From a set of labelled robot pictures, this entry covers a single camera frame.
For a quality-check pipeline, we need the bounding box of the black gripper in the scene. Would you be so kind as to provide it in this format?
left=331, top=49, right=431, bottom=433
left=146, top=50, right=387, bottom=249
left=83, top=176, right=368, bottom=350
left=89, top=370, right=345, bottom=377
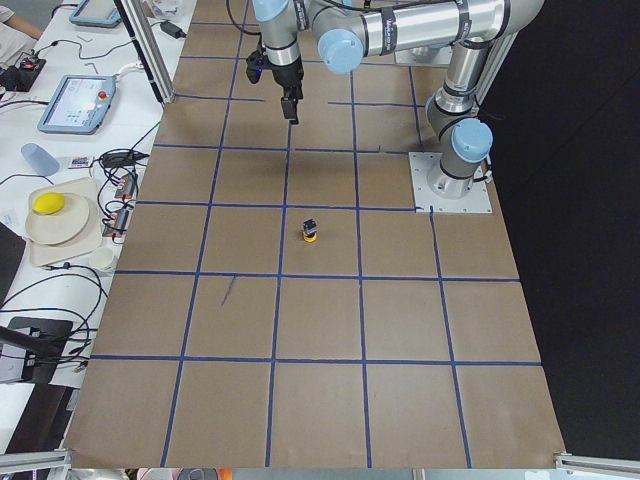
left=272, top=57, right=304, bottom=124

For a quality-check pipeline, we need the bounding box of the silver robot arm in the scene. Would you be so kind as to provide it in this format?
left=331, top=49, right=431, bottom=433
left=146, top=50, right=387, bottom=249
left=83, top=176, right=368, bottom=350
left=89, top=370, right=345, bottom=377
left=246, top=0, right=543, bottom=200

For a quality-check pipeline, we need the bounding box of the black power adapter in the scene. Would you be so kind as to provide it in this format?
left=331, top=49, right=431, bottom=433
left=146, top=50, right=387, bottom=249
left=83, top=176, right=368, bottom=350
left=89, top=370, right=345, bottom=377
left=160, top=20, right=186, bottom=39

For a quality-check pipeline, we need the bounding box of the blue teach pendant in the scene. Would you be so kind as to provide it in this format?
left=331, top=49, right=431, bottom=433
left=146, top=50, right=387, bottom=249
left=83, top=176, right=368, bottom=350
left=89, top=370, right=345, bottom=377
left=37, top=75, right=117, bottom=135
left=69, top=0, right=121, bottom=29

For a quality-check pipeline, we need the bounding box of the beige tray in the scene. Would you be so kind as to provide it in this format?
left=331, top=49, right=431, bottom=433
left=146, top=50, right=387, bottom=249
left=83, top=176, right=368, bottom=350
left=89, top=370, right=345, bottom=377
left=25, top=177, right=102, bottom=267

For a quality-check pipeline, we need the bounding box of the white paper cup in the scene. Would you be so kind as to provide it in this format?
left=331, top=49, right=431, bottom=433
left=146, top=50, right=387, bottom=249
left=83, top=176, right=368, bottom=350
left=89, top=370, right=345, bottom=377
left=89, top=247, right=118, bottom=273

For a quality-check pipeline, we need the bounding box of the blue plastic cup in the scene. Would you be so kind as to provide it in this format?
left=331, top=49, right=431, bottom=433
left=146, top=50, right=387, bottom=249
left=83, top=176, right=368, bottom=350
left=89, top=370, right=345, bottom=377
left=21, top=143, right=60, bottom=177

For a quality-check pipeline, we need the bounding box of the yellow lemon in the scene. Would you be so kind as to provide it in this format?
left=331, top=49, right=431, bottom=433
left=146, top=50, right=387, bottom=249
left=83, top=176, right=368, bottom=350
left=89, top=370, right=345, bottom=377
left=32, top=192, right=66, bottom=215

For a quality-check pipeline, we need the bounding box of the beige plate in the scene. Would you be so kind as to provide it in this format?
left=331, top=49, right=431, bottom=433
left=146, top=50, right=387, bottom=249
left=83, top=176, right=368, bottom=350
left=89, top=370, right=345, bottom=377
left=25, top=194, right=90, bottom=245

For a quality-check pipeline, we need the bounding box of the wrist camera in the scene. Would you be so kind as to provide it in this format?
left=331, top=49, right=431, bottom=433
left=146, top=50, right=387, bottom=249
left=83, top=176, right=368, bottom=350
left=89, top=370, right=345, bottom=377
left=245, top=49, right=265, bottom=85

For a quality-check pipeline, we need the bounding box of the aluminium frame post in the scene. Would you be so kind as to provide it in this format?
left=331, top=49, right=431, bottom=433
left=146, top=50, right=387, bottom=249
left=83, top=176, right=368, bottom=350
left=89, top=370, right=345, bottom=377
left=114, top=0, right=175, bottom=104

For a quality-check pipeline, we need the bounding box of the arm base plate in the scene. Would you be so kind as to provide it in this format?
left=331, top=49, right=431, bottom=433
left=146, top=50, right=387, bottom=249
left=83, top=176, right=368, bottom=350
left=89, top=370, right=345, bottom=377
left=409, top=152, right=493, bottom=215

